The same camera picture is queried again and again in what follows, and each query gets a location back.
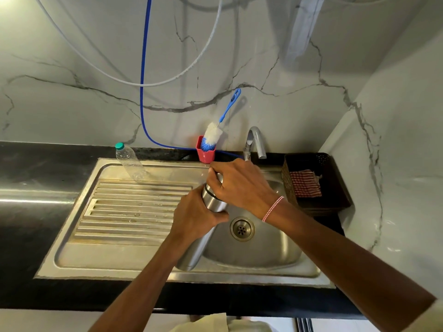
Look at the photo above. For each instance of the person's right hand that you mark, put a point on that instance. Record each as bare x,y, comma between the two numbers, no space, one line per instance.
242,186

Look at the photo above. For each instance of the person's left hand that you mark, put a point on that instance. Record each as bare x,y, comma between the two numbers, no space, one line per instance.
193,217

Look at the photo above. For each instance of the steel flask bottle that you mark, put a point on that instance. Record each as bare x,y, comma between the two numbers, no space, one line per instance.
197,245

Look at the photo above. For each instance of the steel flask cup lid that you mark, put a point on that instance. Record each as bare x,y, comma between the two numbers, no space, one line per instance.
213,195

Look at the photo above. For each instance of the blue white bottle brush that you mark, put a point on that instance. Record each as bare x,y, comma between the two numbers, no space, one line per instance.
211,134

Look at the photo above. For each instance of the red checkered cloth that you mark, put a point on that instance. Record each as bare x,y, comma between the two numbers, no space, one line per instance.
304,183

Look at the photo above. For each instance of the clear plastic water bottle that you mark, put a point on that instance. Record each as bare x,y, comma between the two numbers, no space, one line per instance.
129,162

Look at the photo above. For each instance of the teal bottle cap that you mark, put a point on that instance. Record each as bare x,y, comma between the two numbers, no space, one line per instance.
119,146

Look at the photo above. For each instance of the person's left forearm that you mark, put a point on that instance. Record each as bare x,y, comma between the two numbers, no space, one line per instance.
138,290

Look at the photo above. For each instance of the person's right forearm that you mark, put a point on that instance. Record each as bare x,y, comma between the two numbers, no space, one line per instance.
349,269

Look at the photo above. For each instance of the metal sink drain strainer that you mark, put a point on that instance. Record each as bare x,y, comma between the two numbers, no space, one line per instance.
242,229

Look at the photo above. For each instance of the red plastic brush holder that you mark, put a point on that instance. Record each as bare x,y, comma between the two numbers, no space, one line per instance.
206,156

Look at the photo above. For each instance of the chrome sink faucet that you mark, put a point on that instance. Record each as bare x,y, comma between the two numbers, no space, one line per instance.
258,141

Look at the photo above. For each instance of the dark woven tray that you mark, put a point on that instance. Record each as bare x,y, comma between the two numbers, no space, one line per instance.
337,190

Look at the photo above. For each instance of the stainless steel sink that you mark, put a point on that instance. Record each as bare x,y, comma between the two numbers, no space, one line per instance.
104,255

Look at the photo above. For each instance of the dark striped floor grate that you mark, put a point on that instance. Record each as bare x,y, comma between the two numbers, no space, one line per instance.
304,325

